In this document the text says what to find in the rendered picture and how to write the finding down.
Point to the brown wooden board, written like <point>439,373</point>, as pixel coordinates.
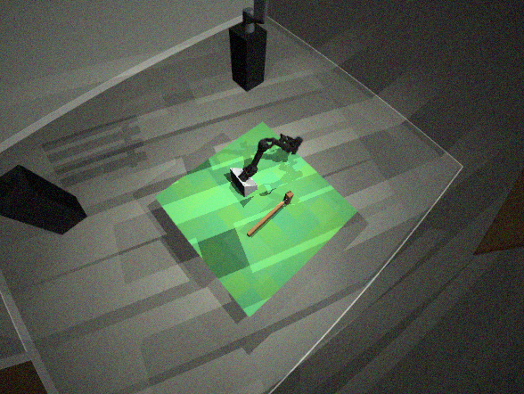
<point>264,219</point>

